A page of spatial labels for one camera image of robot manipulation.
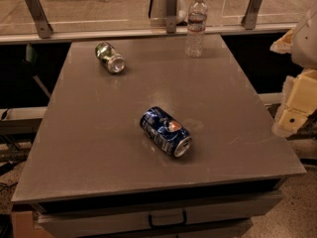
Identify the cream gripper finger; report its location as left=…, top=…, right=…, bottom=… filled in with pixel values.
left=271, top=68, right=317, bottom=137
left=269, top=29, right=294, bottom=55

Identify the blue pepsi can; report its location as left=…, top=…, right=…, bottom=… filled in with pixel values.
left=140, top=106, right=192, bottom=158

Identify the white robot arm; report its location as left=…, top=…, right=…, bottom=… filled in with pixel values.
left=269, top=5, right=317, bottom=137

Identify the clear plastic water bottle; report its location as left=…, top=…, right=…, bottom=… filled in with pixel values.
left=185, top=0, right=208, bottom=58

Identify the green soda can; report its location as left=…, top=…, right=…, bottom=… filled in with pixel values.
left=95, top=43, right=126, bottom=74

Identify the middle metal rail bracket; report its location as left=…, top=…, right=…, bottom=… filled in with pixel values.
left=165, top=0, right=177, bottom=34

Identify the left metal rail bracket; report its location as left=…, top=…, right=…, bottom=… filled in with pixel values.
left=25, top=0, right=53, bottom=39

